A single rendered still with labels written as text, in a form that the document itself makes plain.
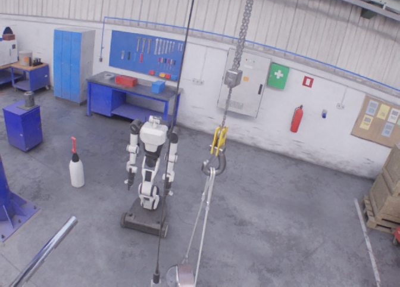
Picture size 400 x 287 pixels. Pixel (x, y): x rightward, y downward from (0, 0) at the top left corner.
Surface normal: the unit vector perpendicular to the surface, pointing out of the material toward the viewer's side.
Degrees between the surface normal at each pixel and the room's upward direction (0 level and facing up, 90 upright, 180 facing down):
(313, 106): 90
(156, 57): 90
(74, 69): 90
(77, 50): 90
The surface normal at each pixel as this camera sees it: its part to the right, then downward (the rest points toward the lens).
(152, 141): -0.09, 0.44
